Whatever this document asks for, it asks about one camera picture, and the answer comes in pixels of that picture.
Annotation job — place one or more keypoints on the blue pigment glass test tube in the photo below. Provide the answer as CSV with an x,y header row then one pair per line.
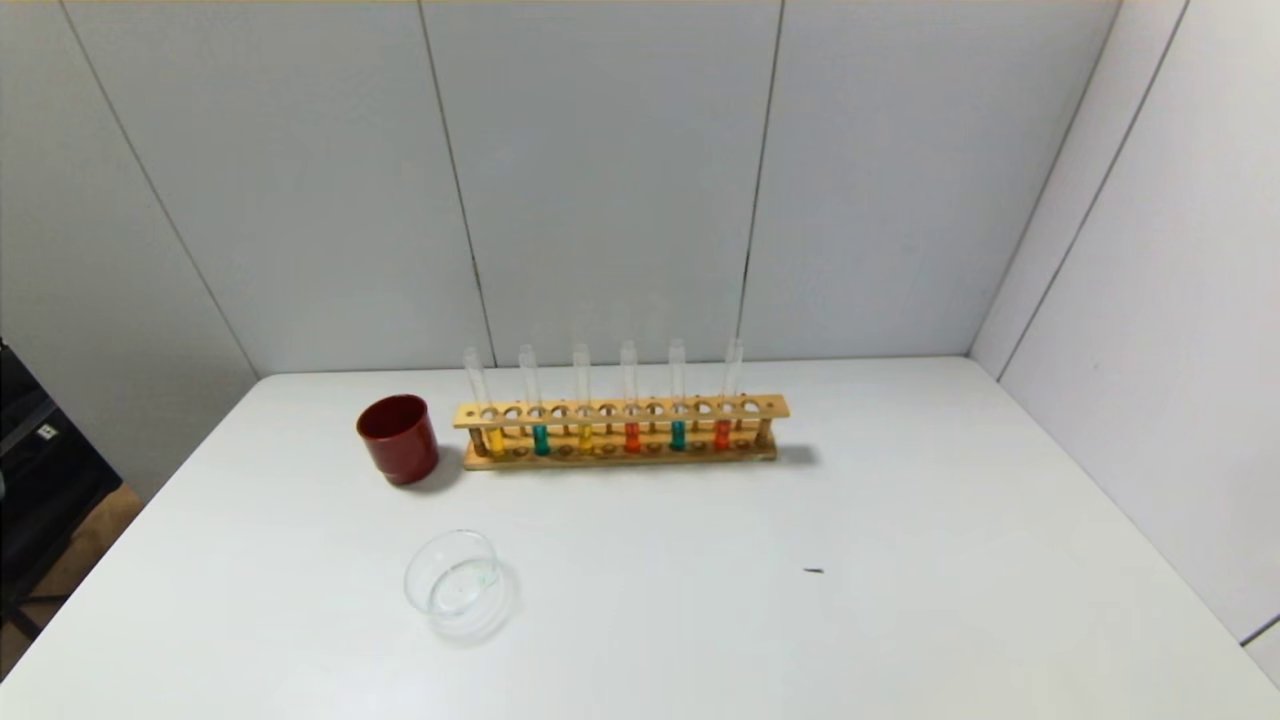
x,y
678,435
541,440

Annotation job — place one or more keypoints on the yellow pigment glass test tube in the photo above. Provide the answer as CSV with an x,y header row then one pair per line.
x,y
495,440
585,440

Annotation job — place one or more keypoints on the orange pigment glass test tube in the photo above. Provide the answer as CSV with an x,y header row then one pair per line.
x,y
632,437
722,434

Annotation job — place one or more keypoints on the wooden test tube rack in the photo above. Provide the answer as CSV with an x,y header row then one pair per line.
x,y
700,456

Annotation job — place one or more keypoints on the dark red plastic cup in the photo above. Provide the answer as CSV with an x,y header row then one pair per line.
x,y
398,450

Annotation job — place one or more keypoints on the clear glass dish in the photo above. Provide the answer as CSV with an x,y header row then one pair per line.
x,y
460,590

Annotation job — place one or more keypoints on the black equipment cart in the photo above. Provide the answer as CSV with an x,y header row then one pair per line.
x,y
50,480

